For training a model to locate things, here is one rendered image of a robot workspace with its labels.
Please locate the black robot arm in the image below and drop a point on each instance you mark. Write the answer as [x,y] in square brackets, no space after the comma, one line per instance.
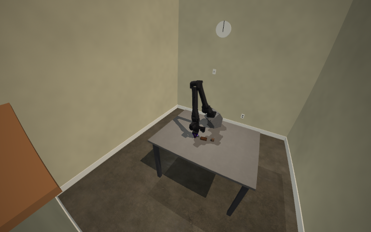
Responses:
[205,107]

